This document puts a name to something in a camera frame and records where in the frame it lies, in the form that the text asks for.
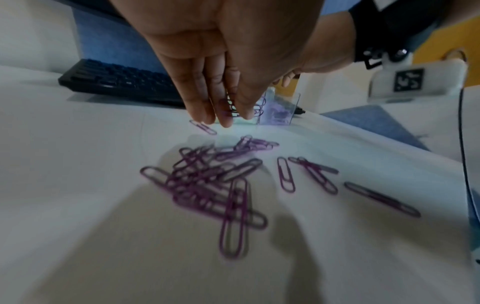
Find person's right hand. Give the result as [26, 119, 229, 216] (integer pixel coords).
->
[271, 12, 358, 88]

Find person's left hand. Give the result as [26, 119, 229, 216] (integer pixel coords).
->
[108, 0, 325, 129]

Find transparent box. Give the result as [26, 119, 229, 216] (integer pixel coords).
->
[255, 87, 302, 126]

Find single purple paper clip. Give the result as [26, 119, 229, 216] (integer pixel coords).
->
[218, 98, 241, 118]
[251, 98, 268, 117]

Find heap of purple paper clips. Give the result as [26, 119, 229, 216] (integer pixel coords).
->
[139, 119, 422, 259]

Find black right wristband with markers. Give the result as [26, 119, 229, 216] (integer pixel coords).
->
[348, 0, 451, 71]

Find black keyboard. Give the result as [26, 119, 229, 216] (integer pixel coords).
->
[58, 58, 307, 116]

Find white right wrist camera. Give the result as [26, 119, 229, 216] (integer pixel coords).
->
[366, 49, 469, 104]

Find black right camera cable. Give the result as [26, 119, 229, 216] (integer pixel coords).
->
[457, 87, 480, 224]

